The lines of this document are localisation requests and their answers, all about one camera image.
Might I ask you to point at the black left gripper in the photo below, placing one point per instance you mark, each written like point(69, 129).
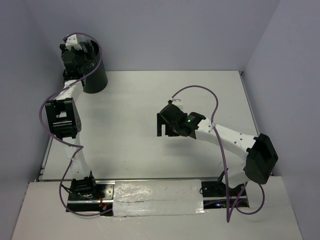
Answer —
point(88, 55)

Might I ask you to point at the black cylindrical bin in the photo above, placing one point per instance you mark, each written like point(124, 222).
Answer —
point(97, 81)

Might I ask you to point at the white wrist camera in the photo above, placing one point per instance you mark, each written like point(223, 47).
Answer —
point(73, 42)
point(177, 102)

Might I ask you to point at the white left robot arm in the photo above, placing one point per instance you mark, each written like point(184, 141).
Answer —
point(63, 119)

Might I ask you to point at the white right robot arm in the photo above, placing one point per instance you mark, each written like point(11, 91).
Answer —
point(257, 153)

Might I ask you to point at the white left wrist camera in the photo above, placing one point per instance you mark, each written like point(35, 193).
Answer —
point(73, 42)

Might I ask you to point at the silver tape patch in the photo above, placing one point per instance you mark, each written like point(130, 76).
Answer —
point(157, 198)

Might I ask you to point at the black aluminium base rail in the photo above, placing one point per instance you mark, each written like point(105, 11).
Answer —
point(103, 199)

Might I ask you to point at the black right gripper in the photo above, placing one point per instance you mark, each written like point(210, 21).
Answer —
point(161, 121)

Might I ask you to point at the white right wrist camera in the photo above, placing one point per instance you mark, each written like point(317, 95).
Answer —
point(177, 102)

